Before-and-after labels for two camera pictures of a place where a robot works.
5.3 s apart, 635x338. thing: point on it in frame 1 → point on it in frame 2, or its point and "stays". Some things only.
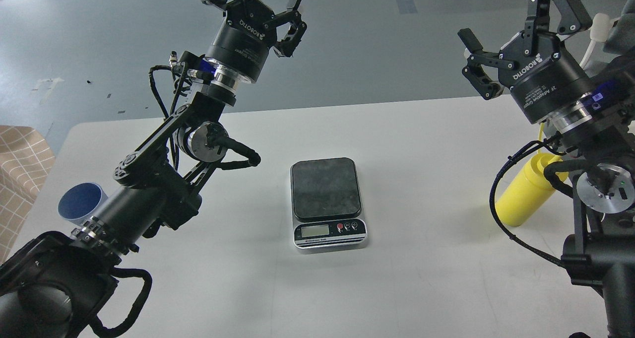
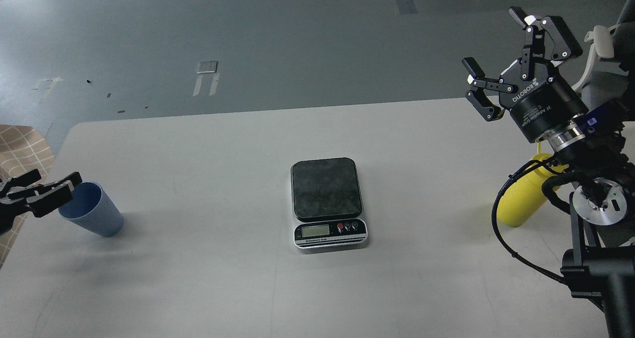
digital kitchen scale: [327, 207] stays
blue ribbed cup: [78, 202] stays
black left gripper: [242, 41] → [45, 198]
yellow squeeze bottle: [528, 188] stays
